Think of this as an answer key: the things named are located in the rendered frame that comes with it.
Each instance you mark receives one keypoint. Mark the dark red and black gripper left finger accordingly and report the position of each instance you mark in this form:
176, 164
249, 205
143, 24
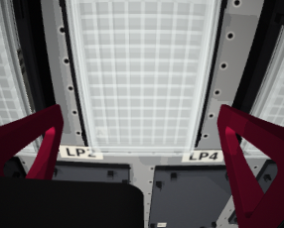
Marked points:
16, 135

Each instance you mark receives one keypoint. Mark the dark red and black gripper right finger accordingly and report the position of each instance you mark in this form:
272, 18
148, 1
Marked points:
245, 189

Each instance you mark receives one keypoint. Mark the black rectangular frame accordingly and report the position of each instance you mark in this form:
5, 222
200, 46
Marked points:
14, 168

